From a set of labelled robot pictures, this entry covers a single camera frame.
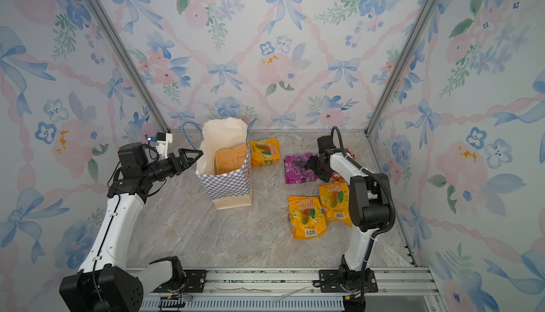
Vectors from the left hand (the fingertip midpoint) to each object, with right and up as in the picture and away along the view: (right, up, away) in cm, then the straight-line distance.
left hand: (198, 156), depth 73 cm
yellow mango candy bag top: (+21, +2, +32) cm, 39 cm away
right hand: (+44, -7, +24) cm, 51 cm away
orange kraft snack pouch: (+6, -2, +24) cm, 25 cm away
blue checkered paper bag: (+12, -12, +5) cm, 18 cm away
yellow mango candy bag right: (+52, -18, +17) cm, 57 cm away
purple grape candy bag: (+36, -7, +24) cm, 44 cm away
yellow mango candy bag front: (+40, -25, +12) cm, 48 cm away
